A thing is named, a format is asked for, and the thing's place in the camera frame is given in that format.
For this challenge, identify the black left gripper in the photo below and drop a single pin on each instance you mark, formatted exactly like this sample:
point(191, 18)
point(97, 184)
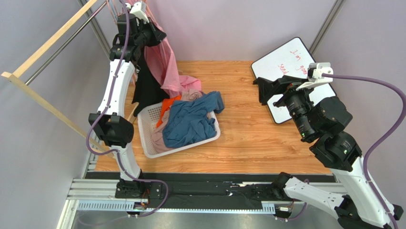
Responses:
point(157, 36)

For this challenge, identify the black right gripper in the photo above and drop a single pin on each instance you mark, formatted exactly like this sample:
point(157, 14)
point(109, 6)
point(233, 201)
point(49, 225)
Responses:
point(280, 91)

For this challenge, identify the pink t-shirt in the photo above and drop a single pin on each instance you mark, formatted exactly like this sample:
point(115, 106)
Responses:
point(161, 61)

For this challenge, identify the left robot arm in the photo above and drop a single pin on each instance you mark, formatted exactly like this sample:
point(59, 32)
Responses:
point(135, 32)

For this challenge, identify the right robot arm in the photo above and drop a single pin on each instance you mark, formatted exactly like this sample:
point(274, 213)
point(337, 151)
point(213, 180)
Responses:
point(323, 126)

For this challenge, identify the black hanging t-shirt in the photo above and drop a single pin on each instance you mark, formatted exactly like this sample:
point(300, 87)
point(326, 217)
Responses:
point(147, 90)

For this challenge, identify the teal blue t-shirt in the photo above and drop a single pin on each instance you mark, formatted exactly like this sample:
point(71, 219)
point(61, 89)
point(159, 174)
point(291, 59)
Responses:
point(189, 123)

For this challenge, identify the white board with red writing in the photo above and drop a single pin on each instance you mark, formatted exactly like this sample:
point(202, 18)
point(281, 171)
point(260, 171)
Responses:
point(291, 59)

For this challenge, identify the orange garment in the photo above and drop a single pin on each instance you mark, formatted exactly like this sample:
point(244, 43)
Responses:
point(166, 104)

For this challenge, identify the white plastic laundry basket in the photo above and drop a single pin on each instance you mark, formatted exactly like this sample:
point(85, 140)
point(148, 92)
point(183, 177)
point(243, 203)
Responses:
point(147, 119)

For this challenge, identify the wooden clothes rack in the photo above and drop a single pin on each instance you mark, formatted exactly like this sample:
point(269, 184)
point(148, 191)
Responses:
point(14, 77)

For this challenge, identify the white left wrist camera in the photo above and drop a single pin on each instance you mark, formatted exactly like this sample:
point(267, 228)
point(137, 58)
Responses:
point(139, 10)

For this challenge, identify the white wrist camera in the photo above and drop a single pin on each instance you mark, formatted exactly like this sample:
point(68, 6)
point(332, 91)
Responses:
point(315, 75)
point(139, 10)

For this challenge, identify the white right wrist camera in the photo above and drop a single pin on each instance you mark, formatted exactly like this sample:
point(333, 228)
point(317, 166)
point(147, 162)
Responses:
point(315, 75)

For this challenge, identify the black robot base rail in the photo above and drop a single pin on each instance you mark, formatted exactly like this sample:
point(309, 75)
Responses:
point(197, 191)

